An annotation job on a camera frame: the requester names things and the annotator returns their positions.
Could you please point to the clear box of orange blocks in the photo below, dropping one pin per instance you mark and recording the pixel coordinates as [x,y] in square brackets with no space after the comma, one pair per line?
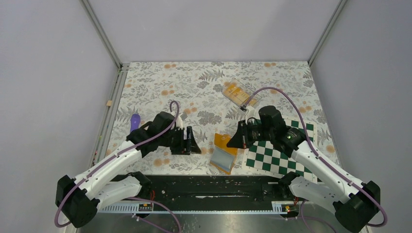
[240,94]

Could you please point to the floral patterned table mat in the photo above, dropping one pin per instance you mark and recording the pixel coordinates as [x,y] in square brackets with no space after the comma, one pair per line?
[149,88]

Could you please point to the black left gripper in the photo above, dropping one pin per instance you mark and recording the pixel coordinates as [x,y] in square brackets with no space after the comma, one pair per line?
[185,147]

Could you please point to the white slotted cable duct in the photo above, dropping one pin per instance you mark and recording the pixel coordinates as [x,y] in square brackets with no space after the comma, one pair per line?
[139,207]

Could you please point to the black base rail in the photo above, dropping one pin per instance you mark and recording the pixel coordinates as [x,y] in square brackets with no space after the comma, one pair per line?
[239,190]

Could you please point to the orange leather card holder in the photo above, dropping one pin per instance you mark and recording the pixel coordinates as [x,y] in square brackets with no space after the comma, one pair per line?
[220,141]

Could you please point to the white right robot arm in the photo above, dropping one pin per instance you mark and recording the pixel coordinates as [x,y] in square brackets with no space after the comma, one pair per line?
[352,201]

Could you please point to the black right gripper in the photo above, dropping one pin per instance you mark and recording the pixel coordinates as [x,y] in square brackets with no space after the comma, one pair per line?
[241,138]

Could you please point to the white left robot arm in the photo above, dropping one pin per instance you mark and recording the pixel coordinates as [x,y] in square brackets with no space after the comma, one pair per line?
[79,198]

